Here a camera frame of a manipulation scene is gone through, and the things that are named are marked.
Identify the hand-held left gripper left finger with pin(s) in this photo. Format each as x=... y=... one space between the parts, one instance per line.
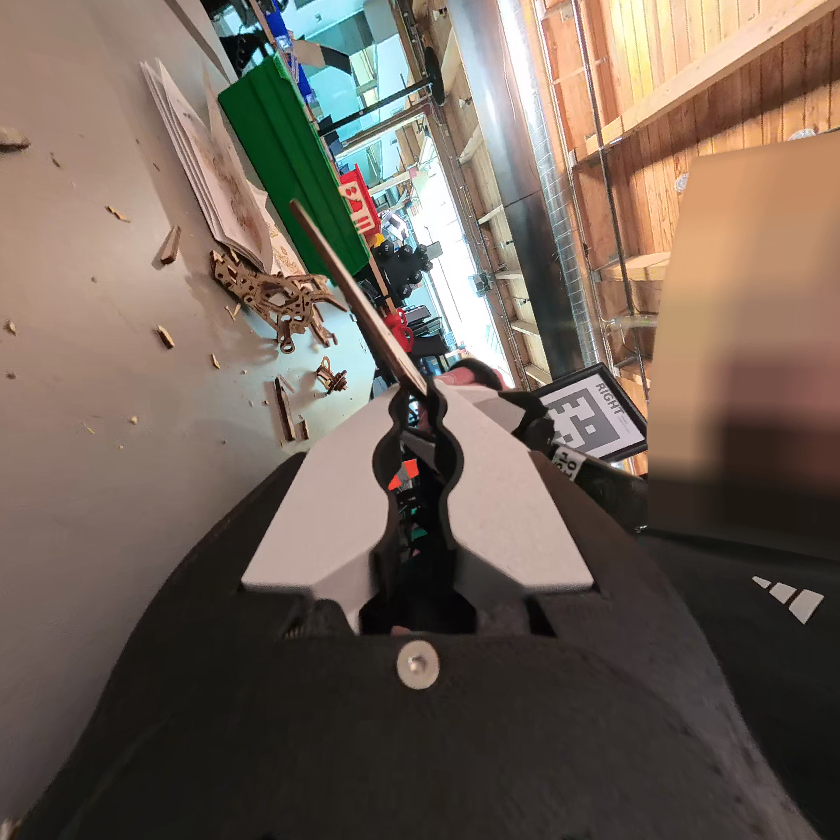
x=315 y=525

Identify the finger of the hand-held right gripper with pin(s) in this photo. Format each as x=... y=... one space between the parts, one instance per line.
x=508 y=410
x=417 y=443

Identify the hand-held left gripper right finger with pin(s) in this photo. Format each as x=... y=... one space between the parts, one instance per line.
x=518 y=525

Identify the small wooden gear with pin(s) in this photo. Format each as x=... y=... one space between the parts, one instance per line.
x=333 y=380

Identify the punched wooden parts sheet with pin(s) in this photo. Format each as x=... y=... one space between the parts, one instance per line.
x=354 y=298

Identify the person's right hand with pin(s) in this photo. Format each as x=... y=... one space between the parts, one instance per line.
x=456 y=377

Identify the orange red object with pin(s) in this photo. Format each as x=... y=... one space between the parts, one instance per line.
x=401 y=476

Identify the black framed marker sign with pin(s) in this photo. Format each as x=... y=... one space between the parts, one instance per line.
x=594 y=420

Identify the small red object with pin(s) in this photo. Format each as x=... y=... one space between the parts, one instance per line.
x=399 y=330

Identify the long wooden wedge piece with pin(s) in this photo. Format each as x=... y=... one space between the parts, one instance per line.
x=285 y=410

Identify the black dumbbell rack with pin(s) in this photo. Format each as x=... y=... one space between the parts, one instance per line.
x=407 y=266

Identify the flat wooden car body panel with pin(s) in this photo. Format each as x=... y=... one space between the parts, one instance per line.
x=275 y=298

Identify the pale wooden scrap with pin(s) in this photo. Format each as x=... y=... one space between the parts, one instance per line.
x=118 y=213
x=165 y=337

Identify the red plastic crate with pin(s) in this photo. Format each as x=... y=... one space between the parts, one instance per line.
x=358 y=200

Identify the green plastic bin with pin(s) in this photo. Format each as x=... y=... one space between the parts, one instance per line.
x=282 y=151

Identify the open instruction booklet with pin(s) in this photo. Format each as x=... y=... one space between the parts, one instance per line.
x=210 y=170

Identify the silver ventilation duct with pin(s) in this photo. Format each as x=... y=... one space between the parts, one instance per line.
x=525 y=197

